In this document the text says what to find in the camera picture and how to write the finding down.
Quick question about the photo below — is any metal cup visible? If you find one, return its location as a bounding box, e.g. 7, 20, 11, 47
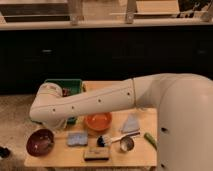
120, 136, 134, 152

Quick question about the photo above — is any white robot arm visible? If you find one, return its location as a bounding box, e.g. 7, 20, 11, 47
29, 73, 213, 171

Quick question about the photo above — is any green plastic tray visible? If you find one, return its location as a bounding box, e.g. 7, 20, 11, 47
44, 78, 84, 126

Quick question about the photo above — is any green chili pepper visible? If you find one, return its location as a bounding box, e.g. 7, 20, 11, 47
144, 132, 157, 150

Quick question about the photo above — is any black object on floor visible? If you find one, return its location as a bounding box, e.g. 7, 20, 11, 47
0, 146, 11, 158

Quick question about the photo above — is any purple bowl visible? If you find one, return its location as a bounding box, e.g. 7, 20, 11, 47
26, 129, 54, 157

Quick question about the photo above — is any grey folded cloth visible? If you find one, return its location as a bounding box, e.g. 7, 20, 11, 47
120, 114, 140, 133

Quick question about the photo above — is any wooden table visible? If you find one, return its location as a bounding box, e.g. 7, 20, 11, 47
24, 80, 158, 168

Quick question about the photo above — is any blue sponge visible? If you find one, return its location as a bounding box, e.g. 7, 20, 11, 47
67, 132, 88, 146

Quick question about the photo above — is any brown patterned item in tray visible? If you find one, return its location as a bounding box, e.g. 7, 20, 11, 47
62, 88, 71, 97

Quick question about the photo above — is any wooden block eraser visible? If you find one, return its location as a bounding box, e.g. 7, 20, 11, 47
83, 147, 110, 161

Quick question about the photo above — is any orange bowl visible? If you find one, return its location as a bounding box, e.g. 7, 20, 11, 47
84, 113, 112, 131

